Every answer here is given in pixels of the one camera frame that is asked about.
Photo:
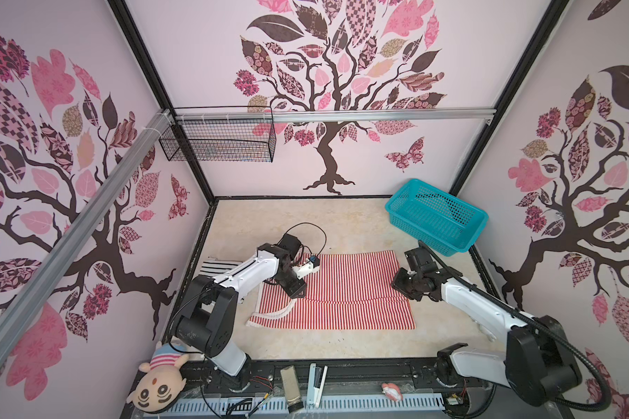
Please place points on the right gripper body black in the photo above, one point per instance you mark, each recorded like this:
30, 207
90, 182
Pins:
406, 283

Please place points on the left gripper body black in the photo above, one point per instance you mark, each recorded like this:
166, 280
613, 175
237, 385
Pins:
289, 282

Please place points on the red white striped tank top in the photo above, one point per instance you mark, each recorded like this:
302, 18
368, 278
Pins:
349, 292

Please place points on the black white striped tank top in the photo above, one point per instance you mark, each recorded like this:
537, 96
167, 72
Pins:
212, 267

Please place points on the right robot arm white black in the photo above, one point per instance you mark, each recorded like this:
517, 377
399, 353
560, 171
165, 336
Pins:
532, 363

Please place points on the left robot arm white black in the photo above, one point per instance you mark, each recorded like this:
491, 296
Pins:
205, 322

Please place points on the teal plastic basket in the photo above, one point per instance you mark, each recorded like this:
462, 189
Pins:
445, 223

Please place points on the red white teeth toy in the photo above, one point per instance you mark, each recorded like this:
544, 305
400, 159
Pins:
392, 392

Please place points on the white stapler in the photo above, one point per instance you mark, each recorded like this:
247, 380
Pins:
316, 383

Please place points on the silver rectangular block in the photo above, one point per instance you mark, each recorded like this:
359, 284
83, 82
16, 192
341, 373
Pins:
291, 389

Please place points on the plush doll head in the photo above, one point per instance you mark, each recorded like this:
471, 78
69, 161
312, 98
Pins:
163, 381

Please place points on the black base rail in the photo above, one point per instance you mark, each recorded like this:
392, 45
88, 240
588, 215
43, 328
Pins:
265, 375

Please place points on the black wire basket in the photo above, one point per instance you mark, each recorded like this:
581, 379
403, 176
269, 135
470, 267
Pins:
220, 134

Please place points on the aluminium rail back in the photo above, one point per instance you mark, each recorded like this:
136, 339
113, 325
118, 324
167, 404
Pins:
341, 116

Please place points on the aluminium rail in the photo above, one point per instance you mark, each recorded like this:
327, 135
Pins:
341, 116
21, 312

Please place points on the aluminium rail left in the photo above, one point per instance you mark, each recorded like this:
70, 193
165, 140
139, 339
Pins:
21, 312

